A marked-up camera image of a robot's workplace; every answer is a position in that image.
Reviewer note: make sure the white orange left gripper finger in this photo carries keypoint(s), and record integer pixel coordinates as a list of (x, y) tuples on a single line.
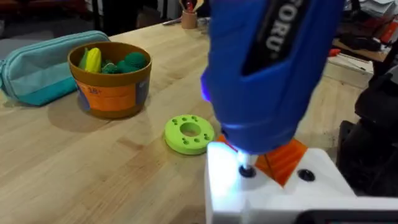
[(224, 193)]

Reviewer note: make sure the blue electric screwdriver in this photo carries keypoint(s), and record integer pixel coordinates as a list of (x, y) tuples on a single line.
[(261, 102)]

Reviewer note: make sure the green disc with holes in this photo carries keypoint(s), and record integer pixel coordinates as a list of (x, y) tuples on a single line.
[(177, 140)]

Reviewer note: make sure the brown tub with toys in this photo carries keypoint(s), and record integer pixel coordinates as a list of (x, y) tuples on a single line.
[(109, 96)]

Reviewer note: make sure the tan cup with tools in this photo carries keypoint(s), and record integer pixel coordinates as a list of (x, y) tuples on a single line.
[(189, 20)]

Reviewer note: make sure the silver pen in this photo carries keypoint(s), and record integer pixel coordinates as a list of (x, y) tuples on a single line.
[(171, 21)]

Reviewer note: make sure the heap of clutter on bench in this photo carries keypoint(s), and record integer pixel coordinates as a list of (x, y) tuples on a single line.
[(363, 40)]

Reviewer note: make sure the teal soft zip bag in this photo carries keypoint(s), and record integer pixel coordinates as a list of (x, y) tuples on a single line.
[(40, 71)]

